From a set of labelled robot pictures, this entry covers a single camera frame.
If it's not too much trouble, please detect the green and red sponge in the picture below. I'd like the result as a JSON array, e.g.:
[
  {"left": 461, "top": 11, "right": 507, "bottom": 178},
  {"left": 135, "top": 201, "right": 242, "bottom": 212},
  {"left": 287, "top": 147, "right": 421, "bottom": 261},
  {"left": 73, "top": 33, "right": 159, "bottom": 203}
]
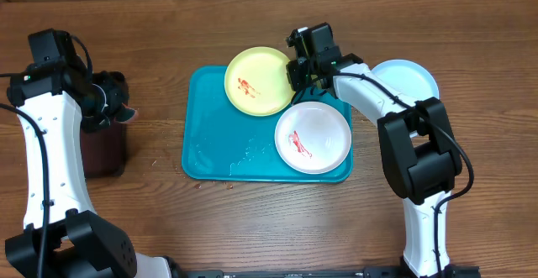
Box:
[{"left": 114, "top": 104, "right": 138, "bottom": 123}]

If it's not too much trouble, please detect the yellow-green plastic plate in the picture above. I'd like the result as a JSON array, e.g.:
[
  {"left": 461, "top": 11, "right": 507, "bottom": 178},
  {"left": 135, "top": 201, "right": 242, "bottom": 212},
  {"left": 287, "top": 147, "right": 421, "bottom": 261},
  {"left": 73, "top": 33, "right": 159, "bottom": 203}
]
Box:
[{"left": 224, "top": 46, "right": 295, "bottom": 117}]

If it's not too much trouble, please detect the light blue plastic plate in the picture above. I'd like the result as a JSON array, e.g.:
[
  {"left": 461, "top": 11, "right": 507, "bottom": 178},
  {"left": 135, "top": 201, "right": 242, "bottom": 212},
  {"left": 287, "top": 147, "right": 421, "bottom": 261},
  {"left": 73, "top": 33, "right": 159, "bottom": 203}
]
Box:
[{"left": 367, "top": 60, "right": 440, "bottom": 107}]

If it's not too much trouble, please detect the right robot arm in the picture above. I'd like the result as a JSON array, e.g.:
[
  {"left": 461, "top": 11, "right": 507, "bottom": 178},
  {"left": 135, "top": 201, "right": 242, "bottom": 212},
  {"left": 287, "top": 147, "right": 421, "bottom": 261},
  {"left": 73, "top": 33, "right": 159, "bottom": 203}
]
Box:
[{"left": 286, "top": 23, "right": 466, "bottom": 277}]

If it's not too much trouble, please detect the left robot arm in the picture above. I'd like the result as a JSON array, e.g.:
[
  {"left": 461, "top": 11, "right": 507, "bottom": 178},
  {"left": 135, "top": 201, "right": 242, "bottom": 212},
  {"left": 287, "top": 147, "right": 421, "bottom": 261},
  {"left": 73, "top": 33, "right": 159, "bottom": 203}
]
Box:
[{"left": 4, "top": 29, "right": 182, "bottom": 277}]

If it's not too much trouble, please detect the black rectangular sponge tray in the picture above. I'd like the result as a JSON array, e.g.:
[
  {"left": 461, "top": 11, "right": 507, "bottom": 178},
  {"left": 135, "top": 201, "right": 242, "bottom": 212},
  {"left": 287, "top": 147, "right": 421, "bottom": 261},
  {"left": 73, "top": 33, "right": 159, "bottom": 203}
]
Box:
[{"left": 81, "top": 71, "right": 129, "bottom": 178}]

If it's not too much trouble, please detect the teal plastic serving tray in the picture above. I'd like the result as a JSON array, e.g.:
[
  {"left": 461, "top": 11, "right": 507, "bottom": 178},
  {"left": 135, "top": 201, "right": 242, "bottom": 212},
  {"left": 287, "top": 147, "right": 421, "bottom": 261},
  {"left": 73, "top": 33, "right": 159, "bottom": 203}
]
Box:
[{"left": 182, "top": 66, "right": 353, "bottom": 183}]

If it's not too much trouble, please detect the white plastic plate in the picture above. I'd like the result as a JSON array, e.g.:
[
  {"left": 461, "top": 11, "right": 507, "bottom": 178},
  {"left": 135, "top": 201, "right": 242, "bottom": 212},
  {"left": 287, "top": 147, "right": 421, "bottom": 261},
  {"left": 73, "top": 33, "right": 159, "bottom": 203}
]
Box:
[{"left": 274, "top": 102, "right": 351, "bottom": 175}]

